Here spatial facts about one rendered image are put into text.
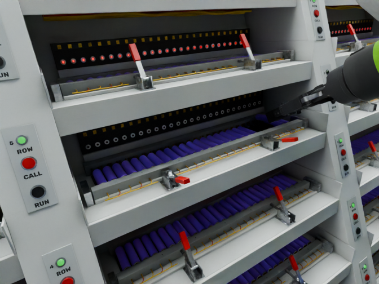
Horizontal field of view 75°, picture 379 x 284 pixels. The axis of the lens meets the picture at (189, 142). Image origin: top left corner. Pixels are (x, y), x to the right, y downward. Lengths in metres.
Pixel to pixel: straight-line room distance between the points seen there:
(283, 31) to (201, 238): 0.59
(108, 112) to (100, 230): 0.19
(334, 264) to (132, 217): 0.60
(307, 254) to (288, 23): 0.64
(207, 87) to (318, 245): 0.58
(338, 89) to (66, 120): 0.49
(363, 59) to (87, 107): 0.47
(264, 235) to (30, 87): 0.54
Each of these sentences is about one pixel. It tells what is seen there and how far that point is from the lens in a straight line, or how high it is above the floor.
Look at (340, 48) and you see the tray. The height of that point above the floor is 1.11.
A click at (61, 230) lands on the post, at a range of 0.44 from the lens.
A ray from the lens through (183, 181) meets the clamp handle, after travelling 0.41.
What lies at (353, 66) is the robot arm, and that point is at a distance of 0.54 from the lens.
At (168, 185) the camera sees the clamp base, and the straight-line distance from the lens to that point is 0.46.
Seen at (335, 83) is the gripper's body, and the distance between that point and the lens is 0.56.
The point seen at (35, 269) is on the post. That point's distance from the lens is 0.46.
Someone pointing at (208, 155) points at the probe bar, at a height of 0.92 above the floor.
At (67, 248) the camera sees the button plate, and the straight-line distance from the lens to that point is 0.44.
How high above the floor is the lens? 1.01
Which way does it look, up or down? 6 degrees down
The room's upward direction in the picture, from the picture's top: 14 degrees counter-clockwise
